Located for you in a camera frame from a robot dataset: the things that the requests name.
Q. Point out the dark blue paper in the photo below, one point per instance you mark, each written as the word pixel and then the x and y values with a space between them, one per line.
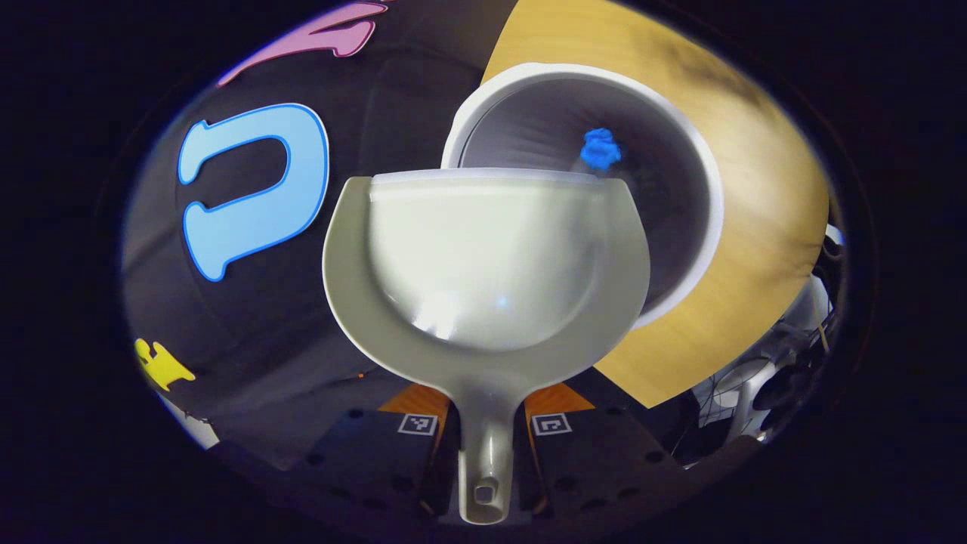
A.
pixel 600 149

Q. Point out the white garbage bin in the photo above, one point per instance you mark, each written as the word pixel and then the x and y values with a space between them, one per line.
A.
pixel 680 189

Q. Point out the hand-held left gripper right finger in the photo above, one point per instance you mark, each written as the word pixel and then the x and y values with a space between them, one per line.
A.
pixel 597 461

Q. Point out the black backdrop cloth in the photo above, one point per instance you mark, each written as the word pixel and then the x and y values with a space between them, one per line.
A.
pixel 378 98

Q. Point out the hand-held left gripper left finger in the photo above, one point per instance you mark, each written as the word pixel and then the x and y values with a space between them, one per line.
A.
pixel 363 461

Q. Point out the grey dustpan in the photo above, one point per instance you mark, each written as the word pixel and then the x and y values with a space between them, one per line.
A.
pixel 483 257

